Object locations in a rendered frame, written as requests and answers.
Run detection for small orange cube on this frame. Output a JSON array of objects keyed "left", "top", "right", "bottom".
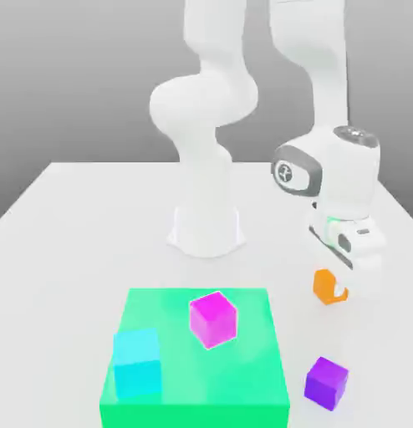
[{"left": 312, "top": 267, "right": 349, "bottom": 306}]

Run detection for small purple cube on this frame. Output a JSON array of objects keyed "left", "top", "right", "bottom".
[{"left": 303, "top": 356, "right": 350, "bottom": 412}]

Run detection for small cyan cube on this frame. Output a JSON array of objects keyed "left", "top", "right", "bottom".
[{"left": 112, "top": 328, "right": 163, "bottom": 400}]

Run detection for large green box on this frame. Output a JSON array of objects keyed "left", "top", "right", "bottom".
[{"left": 99, "top": 288, "right": 291, "bottom": 428}]

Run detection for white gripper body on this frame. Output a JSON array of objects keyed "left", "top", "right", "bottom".
[{"left": 308, "top": 225, "right": 385, "bottom": 286}]

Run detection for small magenta cube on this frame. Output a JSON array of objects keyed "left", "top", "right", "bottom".
[{"left": 188, "top": 290, "right": 238, "bottom": 350}]

